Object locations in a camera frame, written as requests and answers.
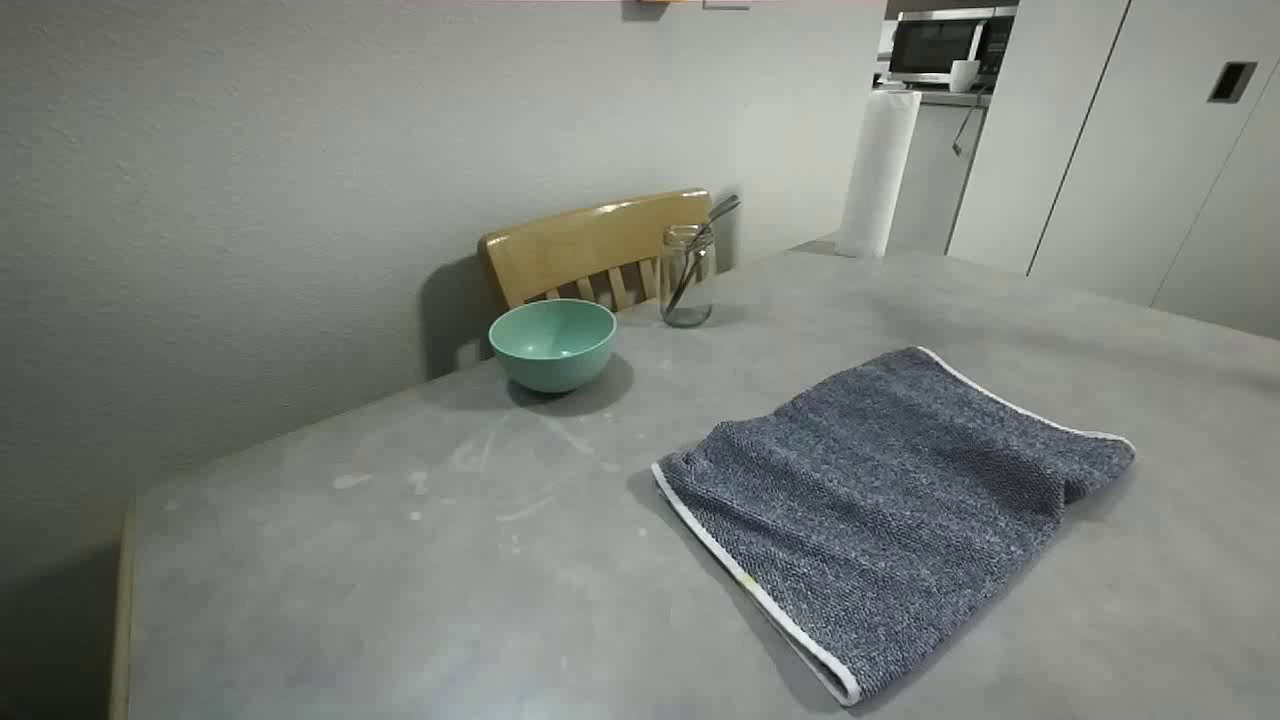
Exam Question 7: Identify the metal utensil in jar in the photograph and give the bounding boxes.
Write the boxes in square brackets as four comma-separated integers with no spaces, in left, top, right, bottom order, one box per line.
[662,193,744,316]

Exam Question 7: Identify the white low cabinet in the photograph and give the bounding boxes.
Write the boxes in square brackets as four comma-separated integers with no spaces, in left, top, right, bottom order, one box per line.
[888,89,990,255]

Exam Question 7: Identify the microwave oven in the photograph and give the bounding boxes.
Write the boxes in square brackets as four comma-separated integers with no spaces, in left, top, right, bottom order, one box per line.
[877,4,1018,95]

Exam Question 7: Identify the teal ceramic bowl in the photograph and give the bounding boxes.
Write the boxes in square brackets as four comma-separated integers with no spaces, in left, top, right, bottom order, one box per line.
[485,298,625,396]

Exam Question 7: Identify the blue-grey towel white trim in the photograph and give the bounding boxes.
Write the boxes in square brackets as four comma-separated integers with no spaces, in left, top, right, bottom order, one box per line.
[648,344,1138,710]

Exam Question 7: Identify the black recessed cabinet handle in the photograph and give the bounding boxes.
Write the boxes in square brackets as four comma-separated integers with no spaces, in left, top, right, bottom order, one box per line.
[1206,59,1259,110]

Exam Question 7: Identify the wooden chair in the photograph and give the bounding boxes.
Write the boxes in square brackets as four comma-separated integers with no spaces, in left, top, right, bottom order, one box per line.
[477,183,714,320]

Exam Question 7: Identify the clear glass jar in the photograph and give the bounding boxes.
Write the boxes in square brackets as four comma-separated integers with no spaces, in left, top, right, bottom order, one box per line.
[661,222,721,331]

